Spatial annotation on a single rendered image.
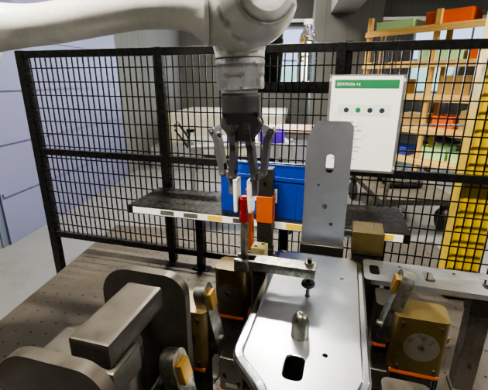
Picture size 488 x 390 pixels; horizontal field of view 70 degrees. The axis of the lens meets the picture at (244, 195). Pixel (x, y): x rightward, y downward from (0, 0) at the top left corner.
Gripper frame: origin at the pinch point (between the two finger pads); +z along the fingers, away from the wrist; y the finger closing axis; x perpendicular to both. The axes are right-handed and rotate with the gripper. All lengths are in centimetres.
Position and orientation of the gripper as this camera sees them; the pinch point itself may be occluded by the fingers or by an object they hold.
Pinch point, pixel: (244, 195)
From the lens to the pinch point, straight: 71.5
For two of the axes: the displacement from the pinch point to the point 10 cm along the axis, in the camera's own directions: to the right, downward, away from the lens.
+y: 9.6, 0.6, -2.7
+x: 2.8, -3.0, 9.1
